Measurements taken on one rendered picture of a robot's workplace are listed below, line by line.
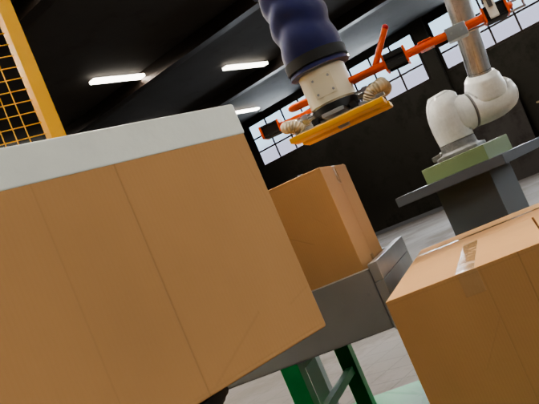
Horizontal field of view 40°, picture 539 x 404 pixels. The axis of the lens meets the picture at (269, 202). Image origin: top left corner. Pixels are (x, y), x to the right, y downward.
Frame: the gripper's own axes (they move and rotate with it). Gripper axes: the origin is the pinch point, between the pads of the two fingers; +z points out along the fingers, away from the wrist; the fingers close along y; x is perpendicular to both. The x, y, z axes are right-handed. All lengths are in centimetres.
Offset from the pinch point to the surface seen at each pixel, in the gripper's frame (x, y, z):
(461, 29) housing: -11.0, 3.9, 1.3
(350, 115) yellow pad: -54, 16, 13
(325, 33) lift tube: -52, 9, -17
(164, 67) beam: -386, -769, -262
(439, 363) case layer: -49, 81, 83
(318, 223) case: -77, 22, 41
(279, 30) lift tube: -65, 9, -25
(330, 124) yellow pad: -61, 16, 13
